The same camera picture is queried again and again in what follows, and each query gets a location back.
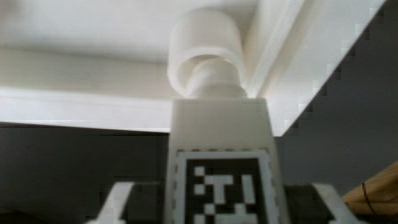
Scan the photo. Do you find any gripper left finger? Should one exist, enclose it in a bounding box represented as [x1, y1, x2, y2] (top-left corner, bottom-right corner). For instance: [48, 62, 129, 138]
[85, 182, 135, 224]

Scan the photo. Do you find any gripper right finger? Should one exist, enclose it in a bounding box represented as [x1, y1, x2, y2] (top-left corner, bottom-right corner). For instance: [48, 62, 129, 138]
[312, 183, 364, 224]

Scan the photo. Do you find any white table leg with tag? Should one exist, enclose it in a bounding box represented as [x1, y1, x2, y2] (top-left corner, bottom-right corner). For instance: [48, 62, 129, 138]
[163, 58, 291, 224]

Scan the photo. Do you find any white square tabletop part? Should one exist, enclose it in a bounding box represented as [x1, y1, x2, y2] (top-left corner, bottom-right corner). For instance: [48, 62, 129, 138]
[0, 0, 387, 134]

